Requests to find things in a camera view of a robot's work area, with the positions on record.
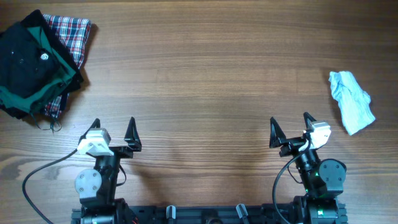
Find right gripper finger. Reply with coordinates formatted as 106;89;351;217
269;117;286;148
303;112;316;129

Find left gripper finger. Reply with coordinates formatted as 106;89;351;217
80;118;101;140
124;117;142;152

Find light blue striped shorts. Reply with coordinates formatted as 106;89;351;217
328;71;376;136

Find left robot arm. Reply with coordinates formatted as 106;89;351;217
71;117;142;224

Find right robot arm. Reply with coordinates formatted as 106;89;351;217
269;112;348;223

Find black green folded garment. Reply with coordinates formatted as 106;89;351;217
1;9;83;119

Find red plaid folded garment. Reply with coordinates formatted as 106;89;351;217
41;14;91;118

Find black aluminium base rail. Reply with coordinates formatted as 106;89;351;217
70;203;348;224

